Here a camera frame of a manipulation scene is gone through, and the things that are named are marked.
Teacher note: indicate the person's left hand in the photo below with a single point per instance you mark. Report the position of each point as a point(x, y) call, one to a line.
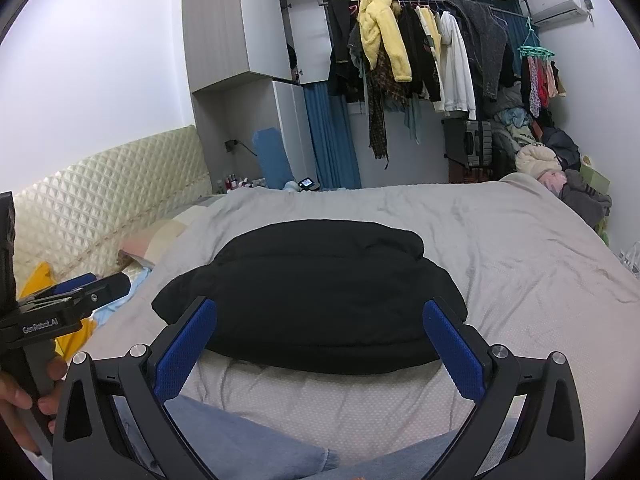
point(15, 400)

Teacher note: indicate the leopard print scarf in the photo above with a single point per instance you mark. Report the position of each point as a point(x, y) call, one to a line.
point(380, 110)

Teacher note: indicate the dark grey coat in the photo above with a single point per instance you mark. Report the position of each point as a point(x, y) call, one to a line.
point(485, 45)

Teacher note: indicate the blue padded cushion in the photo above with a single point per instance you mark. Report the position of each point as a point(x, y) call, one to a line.
point(272, 157)

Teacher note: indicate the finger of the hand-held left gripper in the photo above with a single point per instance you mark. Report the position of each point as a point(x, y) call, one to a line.
point(107, 290)
point(67, 282)

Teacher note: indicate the blue curtain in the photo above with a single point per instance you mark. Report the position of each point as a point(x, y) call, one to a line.
point(332, 140)

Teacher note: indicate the black hanging coat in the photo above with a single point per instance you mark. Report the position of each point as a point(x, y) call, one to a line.
point(342, 50)

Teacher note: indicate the grey wardrobe cabinet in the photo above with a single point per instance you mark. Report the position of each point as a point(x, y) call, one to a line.
point(220, 20)

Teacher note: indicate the yellow fleece jacket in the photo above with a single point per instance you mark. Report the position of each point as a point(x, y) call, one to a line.
point(385, 35)

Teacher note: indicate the wall power socket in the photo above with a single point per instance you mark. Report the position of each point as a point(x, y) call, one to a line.
point(231, 146)

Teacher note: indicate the white hoodie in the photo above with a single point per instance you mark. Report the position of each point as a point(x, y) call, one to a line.
point(457, 70)

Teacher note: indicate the person's blue jeans legs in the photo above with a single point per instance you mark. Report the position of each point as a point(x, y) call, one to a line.
point(240, 435)

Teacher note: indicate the pale green box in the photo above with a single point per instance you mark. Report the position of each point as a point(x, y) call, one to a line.
point(595, 177)

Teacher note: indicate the pale teal scarf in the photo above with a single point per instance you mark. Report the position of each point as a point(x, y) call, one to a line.
point(412, 120)

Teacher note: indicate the light blue cloth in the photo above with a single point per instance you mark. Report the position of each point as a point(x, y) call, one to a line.
point(120, 310)

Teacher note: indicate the green clip hanger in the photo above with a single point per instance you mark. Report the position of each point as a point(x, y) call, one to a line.
point(535, 51)

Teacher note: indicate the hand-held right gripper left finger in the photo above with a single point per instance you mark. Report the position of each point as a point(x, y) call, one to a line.
point(185, 350)

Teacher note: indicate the black suitcase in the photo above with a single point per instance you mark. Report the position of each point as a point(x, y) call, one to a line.
point(470, 150)

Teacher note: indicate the black hanging jacket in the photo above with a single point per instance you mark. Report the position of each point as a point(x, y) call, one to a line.
point(420, 55)

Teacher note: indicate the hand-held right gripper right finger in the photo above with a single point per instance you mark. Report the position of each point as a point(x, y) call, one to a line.
point(455, 350)

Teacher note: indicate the pile of clothes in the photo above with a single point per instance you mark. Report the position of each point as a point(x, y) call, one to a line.
point(545, 160)

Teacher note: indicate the cream quilted headboard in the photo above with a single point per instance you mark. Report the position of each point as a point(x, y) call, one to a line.
point(100, 185)

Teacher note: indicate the yellow cloth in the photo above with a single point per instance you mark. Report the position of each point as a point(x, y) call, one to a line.
point(37, 280)

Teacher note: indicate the group of small bottles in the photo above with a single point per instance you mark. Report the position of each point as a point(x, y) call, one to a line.
point(235, 182)

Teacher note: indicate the small screen device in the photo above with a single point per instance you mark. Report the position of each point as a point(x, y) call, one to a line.
point(307, 183)

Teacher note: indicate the black garment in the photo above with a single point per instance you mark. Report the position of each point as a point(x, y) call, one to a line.
point(320, 300)

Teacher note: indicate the pastel checked pillow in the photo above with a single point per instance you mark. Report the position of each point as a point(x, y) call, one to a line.
point(155, 237)

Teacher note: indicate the grey bed blanket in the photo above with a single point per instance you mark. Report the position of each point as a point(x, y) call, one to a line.
point(525, 270)

